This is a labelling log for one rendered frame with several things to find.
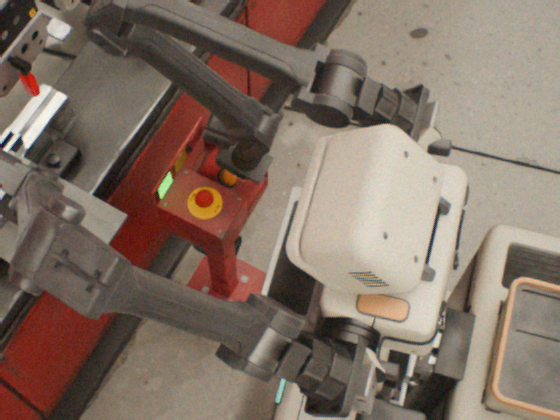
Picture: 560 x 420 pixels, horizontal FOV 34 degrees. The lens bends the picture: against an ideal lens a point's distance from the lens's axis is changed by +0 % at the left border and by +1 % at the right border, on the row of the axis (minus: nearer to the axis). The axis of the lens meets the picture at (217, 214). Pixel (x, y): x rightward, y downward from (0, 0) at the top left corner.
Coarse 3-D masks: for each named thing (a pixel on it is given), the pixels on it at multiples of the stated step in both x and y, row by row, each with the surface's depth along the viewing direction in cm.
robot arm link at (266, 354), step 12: (264, 336) 125; (276, 336) 125; (288, 336) 126; (264, 348) 125; (276, 348) 126; (288, 348) 126; (300, 348) 126; (252, 360) 126; (264, 360) 126; (276, 360) 127; (288, 360) 126; (300, 360) 127; (276, 372) 126; (288, 372) 126
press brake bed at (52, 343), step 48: (240, 0) 203; (288, 0) 234; (336, 0) 294; (288, 96) 285; (144, 144) 192; (144, 192) 207; (144, 240) 224; (48, 336) 196; (96, 336) 227; (0, 384) 185; (48, 384) 211; (96, 384) 250
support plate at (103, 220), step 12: (60, 180) 167; (72, 192) 166; (84, 192) 166; (84, 204) 165; (96, 204) 165; (108, 204) 165; (96, 216) 164; (108, 216) 164; (120, 216) 164; (12, 228) 164; (96, 228) 163; (108, 228) 163; (120, 228) 164; (0, 240) 163; (12, 240) 163; (108, 240) 162; (0, 252) 162; (12, 252) 162
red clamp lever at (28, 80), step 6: (12, 60) 148; (18, 60) 148; (24, 60) 148; (12, 66) 149; (18, 66) 148; (24, 66) 148; (30, 66) 148; (24, 72) 148; (24, 78) 151; (30, 78) 151; (24, 84) 153; (30, 84) 152; (36, 84) 154; (30, 90) 154; (36, 90) 155
